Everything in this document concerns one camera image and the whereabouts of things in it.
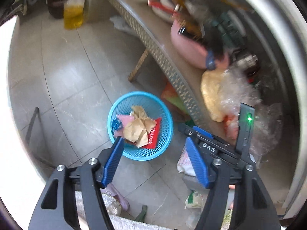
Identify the red snack wrapper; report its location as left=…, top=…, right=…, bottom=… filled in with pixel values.
left=143, top=117, right=162, bottom=150

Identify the brown paper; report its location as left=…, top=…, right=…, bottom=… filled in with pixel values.
left=123, top=105, right=156, bottom=148

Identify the pink scrub sponge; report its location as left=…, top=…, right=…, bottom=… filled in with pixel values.
left=113, top=114, right=134, bottom=138

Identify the blue trash basket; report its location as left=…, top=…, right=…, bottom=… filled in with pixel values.
left=107, top=91, right=173, bottom=161

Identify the yellow plastic bag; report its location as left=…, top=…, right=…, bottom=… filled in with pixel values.
left=200, top=69, right=226, bottom=122

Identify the blue candy wrapper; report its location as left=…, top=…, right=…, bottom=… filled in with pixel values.
left=111, top=118, right=123, bottom=131

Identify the pink pot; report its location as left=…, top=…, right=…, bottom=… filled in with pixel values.
left=170, top=20, right=231, bottom=71

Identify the metal shelf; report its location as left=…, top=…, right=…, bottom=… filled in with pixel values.
left=108, top=0, right=226, bottom=138

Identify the cooking oil bottle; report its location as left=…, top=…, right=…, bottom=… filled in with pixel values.
left=64, top=0, right=85, bottom=30

